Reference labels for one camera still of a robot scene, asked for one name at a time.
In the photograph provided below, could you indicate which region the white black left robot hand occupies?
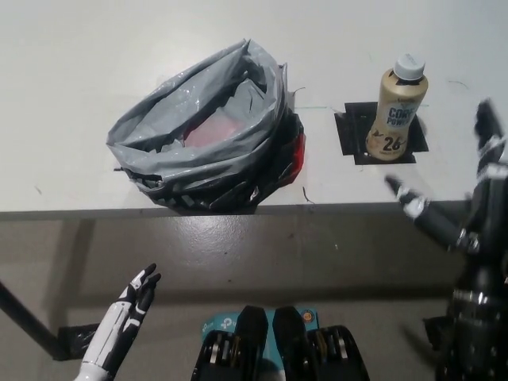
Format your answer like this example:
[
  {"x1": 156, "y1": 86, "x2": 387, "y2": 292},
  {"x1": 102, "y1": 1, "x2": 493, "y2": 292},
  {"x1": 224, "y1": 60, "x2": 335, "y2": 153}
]
[{"x1": 81, "y1": 263, "x2": 163, "y2": 372}]

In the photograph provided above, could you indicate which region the pink item inside bag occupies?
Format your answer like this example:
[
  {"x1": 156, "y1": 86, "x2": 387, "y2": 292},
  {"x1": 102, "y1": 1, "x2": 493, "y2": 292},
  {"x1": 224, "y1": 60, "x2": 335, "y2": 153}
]
[{"x1": 185, "y1": 115, "x2": 244, "y2": 148}]

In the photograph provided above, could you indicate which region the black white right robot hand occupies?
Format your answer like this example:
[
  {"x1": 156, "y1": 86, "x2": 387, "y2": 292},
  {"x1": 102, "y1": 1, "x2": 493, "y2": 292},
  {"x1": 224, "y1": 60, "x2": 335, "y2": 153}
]
[{"x1": 383, "y1": 97, "x2": 508, "y2": 255}]

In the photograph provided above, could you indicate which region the black tape square mark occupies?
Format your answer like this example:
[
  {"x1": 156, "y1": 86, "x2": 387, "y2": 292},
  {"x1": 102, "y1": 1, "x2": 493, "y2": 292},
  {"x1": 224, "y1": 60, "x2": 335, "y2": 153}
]
[{"x1": 333, "y1": 101, "x2": 429, "y2": 166}]

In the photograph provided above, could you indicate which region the grey plastic bag bin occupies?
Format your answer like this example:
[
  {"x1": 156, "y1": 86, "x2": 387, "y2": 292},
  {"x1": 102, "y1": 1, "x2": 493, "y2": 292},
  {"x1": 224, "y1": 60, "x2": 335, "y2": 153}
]
[{"x1": 105, "y1": 37, "x2": 306, "y2": 210}]

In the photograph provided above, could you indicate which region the black ribbed robot body block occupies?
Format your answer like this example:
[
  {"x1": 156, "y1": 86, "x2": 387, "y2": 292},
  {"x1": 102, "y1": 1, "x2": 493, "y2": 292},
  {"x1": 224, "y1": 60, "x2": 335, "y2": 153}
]
[
  {"x1": 272, "y1": 304, "x2": 371, "y2": 381},
  {"x1": 191, "y1": 304, "x2": 271, "y2": 381}
]

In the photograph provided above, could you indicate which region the beige protein shake bottle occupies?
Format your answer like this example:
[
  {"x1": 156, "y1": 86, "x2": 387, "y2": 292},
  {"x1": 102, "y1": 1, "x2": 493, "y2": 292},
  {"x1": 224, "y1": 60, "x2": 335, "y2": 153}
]
[{"x1": 364, "y1": 52, "x2": 430, "y2": 164}]

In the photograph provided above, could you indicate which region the black table leg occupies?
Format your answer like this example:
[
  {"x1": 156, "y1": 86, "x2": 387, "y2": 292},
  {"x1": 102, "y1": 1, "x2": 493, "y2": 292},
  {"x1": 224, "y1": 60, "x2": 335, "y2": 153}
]
[{"x1": 0, "y1": 279, "x2": 57, "y2": 358}]

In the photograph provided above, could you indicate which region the black floor tape patch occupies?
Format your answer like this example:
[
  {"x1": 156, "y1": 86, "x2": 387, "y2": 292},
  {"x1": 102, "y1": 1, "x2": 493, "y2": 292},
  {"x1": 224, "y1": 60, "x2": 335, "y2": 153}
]
[
  {"x1": 55, "y1": 323, "x2": 101, "y2": 361},
  {"x1": 421, "y1": 316, "x2": 452, "y2": 347}
]

